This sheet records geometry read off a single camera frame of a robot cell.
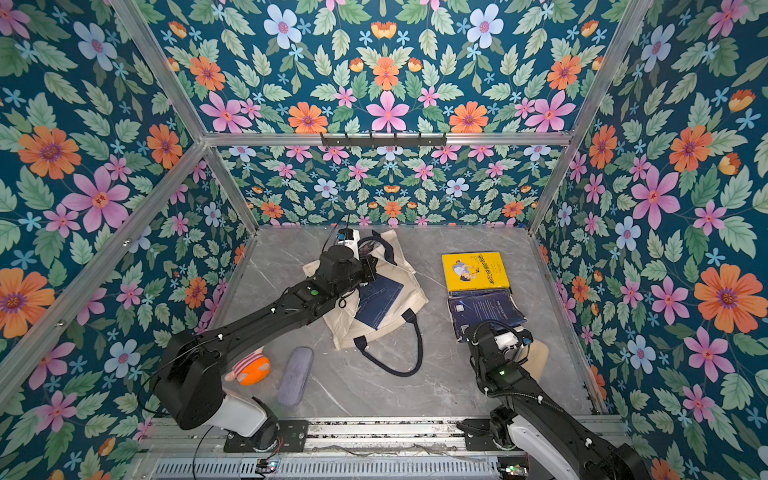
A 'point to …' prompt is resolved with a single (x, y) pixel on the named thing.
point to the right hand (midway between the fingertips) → (484, 323)
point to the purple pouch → (295, 375)
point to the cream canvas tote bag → (386, 250)
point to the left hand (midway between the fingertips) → (384, 256)
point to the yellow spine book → (474, 270)
